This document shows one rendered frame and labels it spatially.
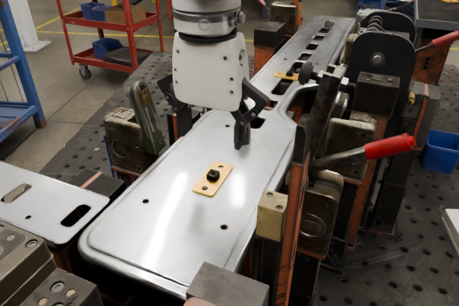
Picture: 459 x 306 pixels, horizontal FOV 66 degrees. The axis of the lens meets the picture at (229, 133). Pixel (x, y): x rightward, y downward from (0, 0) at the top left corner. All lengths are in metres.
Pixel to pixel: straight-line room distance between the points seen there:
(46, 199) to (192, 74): 0.30
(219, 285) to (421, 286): 0.73
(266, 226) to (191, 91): 0.20
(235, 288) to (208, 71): 0.31
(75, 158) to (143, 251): 0.78
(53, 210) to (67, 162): 0.65
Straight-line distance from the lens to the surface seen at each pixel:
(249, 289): 0.21
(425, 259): 0.97
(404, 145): 0.46
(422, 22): 0.95
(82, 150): 1.28
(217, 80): 0.46
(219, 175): 0.59
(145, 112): 0.65
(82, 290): 0.38
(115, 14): 3.25
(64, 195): 0.61
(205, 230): 0.51
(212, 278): 0.21
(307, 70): 0.43
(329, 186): 0.51
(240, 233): 0.50
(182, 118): 0.53
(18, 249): 0.47
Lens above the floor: 1.37
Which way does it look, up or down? 32 degrees down
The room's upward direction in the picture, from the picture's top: straight up
